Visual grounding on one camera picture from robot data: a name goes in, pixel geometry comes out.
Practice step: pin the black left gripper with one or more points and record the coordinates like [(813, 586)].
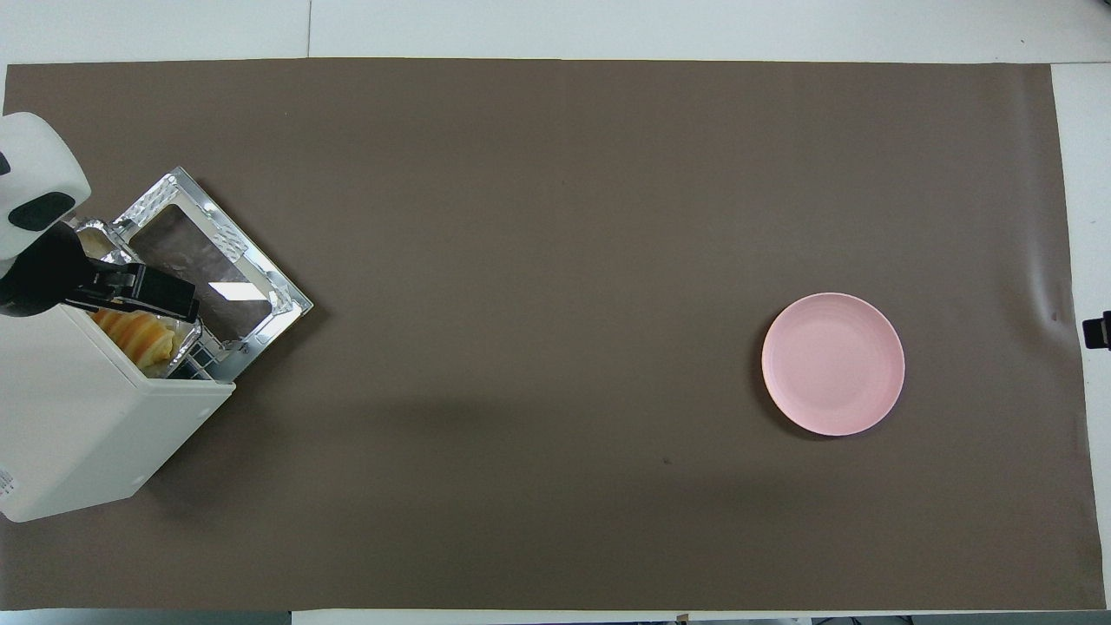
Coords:
[(147, 293)]

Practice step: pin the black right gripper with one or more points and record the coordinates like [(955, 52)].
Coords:
[(1099, 334)]

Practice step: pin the yellow ridged bread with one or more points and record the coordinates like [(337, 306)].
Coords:
[(139, 337)]

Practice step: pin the aluminium foil tray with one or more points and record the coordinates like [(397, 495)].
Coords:
[(104, 245)]

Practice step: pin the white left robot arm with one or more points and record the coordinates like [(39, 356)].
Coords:
[(39, 165)]

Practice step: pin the glass oven door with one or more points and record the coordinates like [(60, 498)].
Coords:
[(204, 269)]

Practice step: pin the metal oven rack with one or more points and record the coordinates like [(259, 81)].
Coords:
[(198, 360)]

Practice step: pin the cream toaster oven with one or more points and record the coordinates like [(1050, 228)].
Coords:
[(78, 417)]

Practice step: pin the pink round plate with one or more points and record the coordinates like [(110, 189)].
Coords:
[(833, 365)]

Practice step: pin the brown table mat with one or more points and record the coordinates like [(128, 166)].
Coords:
[(555, 260)]

